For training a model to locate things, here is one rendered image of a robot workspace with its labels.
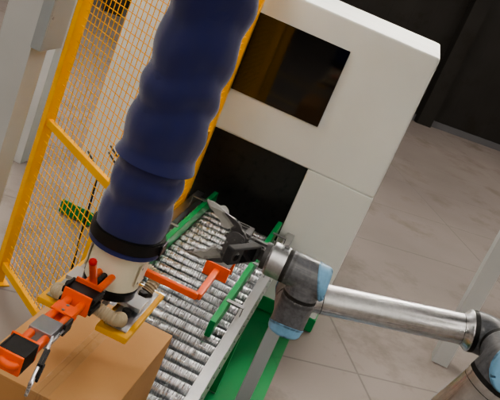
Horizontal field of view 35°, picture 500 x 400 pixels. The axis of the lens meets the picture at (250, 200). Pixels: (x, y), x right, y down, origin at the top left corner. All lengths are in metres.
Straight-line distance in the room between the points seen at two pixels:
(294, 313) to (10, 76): 2.01
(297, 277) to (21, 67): 1.96
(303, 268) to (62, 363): 0.86
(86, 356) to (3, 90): 1.51
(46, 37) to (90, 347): 1.47
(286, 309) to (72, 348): 0.80
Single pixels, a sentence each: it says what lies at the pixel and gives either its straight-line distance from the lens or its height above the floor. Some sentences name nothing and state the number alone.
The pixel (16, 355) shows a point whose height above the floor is 1.26.
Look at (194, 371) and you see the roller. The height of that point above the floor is 0.52.
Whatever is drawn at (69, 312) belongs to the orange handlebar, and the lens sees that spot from 2.08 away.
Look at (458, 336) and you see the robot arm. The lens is 2.20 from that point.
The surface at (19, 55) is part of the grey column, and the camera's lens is 3.55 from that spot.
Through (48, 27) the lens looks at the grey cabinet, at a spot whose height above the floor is 1.58.
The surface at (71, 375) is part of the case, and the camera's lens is 2.40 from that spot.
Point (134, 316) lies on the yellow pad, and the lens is 2.39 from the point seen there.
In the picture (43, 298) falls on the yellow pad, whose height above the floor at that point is 1.13.
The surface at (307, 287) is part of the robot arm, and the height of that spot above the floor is 1.57.
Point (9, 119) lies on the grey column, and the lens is 3.62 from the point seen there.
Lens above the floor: 2.33
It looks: 19 degrees down
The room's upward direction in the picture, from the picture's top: 23 degrees clockwise
